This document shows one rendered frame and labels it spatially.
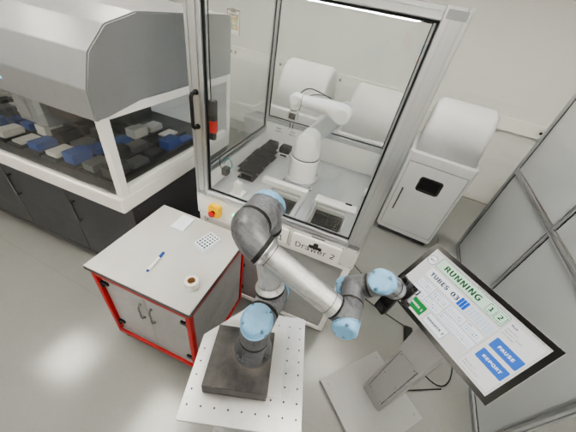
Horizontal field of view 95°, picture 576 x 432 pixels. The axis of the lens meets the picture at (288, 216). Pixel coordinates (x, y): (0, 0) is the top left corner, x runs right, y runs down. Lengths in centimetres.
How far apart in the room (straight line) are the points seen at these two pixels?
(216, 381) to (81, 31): 151
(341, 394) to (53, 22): 247
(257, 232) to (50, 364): 185
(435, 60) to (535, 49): 336
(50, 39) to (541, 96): 452
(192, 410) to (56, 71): 149
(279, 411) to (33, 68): 178
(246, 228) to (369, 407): 164
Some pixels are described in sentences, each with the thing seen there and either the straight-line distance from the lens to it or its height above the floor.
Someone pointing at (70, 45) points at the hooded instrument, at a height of 165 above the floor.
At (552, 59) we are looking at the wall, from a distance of 450.
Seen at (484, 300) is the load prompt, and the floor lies 116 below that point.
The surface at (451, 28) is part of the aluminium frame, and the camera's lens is 111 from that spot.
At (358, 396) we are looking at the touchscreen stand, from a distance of 212.
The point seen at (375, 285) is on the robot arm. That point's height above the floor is 132.
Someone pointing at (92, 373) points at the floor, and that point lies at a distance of 223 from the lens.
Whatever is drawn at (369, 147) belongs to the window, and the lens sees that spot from 120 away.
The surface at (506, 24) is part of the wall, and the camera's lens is 436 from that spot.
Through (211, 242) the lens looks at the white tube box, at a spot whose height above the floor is 80.
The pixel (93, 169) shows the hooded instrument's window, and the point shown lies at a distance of 182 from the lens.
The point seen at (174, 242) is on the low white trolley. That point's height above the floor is 76.
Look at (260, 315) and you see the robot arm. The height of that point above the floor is 105.
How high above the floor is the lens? 194
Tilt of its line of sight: 39 degrees down
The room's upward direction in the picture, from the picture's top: 11 degrees clockwise
